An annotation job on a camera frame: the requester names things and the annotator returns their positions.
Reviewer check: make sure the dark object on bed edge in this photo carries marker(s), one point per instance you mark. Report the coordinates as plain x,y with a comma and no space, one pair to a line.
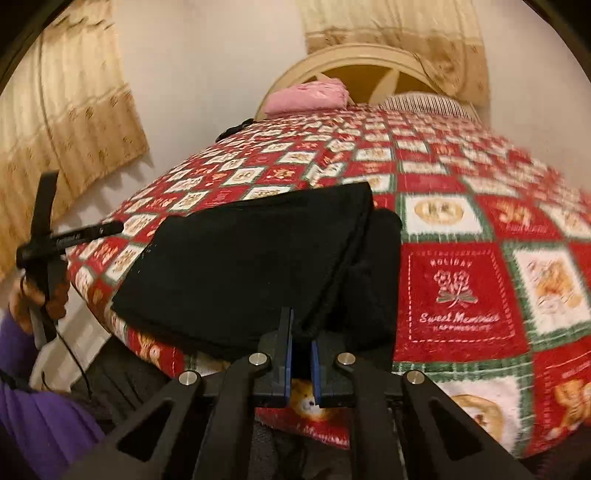
235,129

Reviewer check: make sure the striped pillow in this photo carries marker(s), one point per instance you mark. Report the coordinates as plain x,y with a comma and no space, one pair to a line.
429,105

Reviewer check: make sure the black pants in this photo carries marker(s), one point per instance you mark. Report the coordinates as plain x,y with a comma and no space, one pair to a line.
254,267

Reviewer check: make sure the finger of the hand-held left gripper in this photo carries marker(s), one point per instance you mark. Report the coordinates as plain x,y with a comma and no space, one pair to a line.
92,231

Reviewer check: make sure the cream wooden headboard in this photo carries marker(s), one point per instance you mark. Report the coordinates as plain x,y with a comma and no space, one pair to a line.
360,62

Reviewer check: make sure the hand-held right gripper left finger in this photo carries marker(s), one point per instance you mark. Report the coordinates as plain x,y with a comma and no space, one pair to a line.
272,369

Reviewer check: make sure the red checkered printed blanket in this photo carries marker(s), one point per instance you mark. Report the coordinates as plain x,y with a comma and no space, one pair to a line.
461,230

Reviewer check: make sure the beige floral curtain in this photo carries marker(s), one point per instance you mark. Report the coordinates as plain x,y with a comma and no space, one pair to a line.
397,27
69,115

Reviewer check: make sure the person's left hand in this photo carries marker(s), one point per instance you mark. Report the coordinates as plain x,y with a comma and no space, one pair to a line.
21,304

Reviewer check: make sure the person's purple-sleeved left forearm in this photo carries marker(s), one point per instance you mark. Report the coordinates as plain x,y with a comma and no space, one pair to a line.
41,406

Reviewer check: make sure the pink pillow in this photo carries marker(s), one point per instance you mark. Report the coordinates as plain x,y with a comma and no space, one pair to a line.
309,97

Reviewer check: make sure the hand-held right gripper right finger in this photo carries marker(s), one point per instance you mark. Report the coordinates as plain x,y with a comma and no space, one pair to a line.
332,374

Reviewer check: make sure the person's dark clothing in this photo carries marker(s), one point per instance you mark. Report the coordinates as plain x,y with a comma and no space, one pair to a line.
129,378

